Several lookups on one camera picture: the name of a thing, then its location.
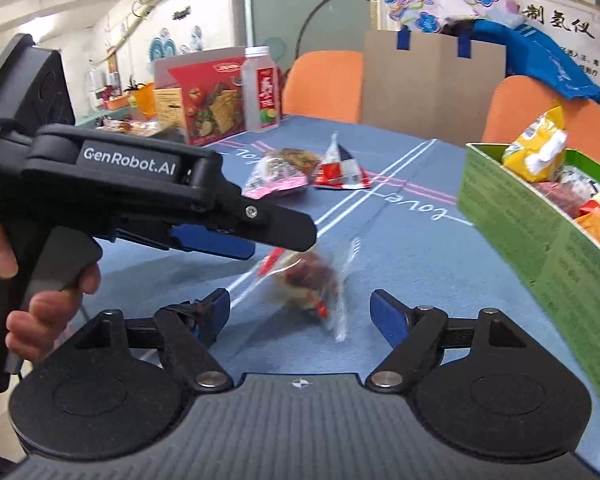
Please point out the blue paper fan decoration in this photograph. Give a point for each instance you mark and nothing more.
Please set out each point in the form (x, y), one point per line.
(162, 47)

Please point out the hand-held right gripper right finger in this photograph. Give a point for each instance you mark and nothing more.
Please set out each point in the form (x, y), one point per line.
(387, 317)

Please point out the orange plant pot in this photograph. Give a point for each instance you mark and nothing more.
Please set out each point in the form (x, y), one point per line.
(145, 102)

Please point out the red cracker box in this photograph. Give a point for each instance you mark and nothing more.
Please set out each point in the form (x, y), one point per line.
(210, 105)

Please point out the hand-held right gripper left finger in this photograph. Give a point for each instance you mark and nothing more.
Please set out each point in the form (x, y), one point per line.
(220, 310)

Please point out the clear red dates packet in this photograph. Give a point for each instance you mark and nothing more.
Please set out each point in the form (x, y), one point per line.
(305, 280)

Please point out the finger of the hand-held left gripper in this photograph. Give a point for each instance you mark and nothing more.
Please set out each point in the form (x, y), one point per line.
(215, 245)
(280, 225)

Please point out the brown paper bag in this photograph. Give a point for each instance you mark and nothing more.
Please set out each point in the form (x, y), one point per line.
(430, 80)

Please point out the yellow crinkled snack packet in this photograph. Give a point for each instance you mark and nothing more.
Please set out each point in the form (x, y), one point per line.
(530, 145)

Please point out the pink snack packet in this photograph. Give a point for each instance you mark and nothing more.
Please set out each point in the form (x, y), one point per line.
(275, 175)

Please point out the green cardboard box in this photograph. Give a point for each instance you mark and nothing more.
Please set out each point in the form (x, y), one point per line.
(520, 225)

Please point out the red label drink bottle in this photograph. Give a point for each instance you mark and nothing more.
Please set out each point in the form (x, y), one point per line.
(262, 95)

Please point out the white wall poster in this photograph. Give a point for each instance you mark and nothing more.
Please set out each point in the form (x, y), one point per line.
(575, 30)

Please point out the blue plastic bag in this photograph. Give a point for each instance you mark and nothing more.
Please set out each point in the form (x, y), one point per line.
(550, 65)

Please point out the person's left hand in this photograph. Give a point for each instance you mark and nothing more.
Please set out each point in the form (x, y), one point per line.
(45, 325)

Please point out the red white triangular packet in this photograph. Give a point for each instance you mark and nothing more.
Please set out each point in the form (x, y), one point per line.
(337, 167)

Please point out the maroon snack packet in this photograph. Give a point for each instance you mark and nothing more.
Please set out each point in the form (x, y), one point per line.
(555, 197)

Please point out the orange chair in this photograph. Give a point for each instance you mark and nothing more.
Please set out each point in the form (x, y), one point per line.
(520, 110)
(325, 85)

